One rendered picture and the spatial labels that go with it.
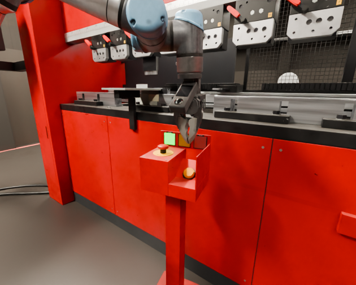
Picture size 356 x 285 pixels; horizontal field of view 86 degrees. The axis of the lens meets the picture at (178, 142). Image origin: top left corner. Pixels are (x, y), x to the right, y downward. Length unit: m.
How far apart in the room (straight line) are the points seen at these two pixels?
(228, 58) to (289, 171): 0.96
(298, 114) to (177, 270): 0.77
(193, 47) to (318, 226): 0.73
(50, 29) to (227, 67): 1.32
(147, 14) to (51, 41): 1.48
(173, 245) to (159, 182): 0.29
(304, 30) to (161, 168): 0.68
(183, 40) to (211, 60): 1.01
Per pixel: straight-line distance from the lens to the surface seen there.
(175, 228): 0.78
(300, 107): 0.87
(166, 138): 0.75
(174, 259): 0.88
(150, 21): 0.42
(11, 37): 4.45
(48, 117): 1.80
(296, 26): 0.89
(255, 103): 0.90
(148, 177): 0.65
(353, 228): 0.86
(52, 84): 1.81
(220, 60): 1.54
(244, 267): 1.09
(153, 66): 1.19
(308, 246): 0.93
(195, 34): 0.57
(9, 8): 0.73
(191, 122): 0.58
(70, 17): 1.84
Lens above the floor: 1.00
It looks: 15 degrees down
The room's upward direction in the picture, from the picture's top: 1 degrees clockwise
